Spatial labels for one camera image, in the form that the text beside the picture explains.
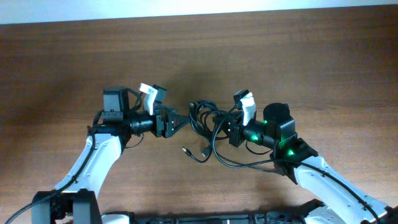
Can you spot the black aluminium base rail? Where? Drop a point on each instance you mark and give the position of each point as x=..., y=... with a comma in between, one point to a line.
x=293, y=215

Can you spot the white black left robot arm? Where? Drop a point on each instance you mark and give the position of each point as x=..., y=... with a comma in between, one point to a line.
x=126, y=113

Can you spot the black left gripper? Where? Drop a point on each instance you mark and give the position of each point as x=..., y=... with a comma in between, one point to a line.
x=166, y=130

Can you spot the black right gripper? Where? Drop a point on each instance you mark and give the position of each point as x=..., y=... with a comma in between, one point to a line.
x=234, y=128

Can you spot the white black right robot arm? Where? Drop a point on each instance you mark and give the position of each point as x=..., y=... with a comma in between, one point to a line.
x=295, y=159

